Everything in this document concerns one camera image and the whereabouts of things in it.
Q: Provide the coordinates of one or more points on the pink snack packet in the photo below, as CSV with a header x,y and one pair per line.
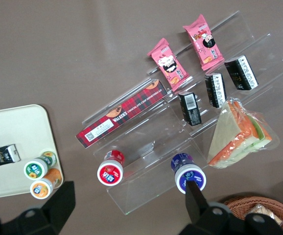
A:
x,y
204,42
168,64

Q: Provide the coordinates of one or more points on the red tartan shortbread box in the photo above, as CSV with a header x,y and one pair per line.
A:
x,y
126,110

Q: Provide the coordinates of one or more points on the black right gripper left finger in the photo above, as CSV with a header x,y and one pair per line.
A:
x,y
63,200

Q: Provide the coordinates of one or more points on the small black carton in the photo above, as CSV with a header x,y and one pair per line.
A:
x,y
215,90
241,73
190,109

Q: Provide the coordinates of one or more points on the flat black snack packet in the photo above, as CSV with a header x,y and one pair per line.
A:
x,y
2,156

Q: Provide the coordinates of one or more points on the green yogurt cup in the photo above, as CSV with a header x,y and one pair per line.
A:
x,y
37,167

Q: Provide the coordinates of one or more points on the orange yogurt cup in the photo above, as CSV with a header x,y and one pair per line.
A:
x,y
42,187

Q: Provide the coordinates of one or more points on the triangle sandwich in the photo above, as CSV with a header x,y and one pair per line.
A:
x,y
232,132

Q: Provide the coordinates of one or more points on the red yogurt cup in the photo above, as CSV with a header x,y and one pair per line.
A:
x,y
110,171

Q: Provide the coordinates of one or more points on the brown wicker snack basket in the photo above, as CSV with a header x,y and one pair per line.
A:
x,y
237,208

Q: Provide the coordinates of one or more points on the clear bag of crackers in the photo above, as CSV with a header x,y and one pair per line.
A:
x,y
261,210

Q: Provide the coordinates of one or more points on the beige plastic tray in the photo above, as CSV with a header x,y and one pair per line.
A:
x,y
14,127

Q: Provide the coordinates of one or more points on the blue yogurt cup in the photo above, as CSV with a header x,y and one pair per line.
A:
x,y
188,173

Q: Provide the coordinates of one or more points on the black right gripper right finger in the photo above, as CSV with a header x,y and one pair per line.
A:
x,y
195,200

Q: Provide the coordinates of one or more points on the clear acrylic tiered stand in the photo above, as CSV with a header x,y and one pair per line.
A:
x,y
151,137

